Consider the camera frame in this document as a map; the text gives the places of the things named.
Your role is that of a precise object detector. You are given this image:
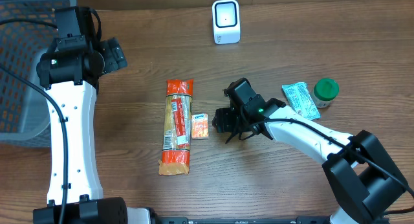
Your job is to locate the small orange tissue pack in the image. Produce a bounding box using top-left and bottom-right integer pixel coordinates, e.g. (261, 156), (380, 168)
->
(191, 113), (209, 139)

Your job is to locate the red cracker sleeve package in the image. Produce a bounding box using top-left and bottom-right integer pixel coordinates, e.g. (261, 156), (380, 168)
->
(158, 79), (193, 175)

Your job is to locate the teal wet wipes pack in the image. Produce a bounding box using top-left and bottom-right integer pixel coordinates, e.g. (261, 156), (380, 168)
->
(281, 82), (321, 120)

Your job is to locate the green lid jar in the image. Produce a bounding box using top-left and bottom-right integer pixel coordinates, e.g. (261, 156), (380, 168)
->
(310, 78), (339, 108)

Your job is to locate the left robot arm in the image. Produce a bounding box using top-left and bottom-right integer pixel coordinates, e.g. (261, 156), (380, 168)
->
(33, 6), (157, 223)

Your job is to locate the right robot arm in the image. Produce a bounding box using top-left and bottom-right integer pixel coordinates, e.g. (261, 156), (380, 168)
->
(212, 78), (413, 223)

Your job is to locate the white barcode scanner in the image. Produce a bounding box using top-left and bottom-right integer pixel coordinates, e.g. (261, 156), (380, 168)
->
(212, 0), (241, 45)

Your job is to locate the grey plastic mesh basket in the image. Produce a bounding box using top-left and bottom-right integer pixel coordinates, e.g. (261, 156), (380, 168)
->
(1, 0), (77, 148)

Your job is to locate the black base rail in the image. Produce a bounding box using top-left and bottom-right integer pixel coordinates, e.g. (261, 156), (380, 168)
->
(151, 216), (329, 224)

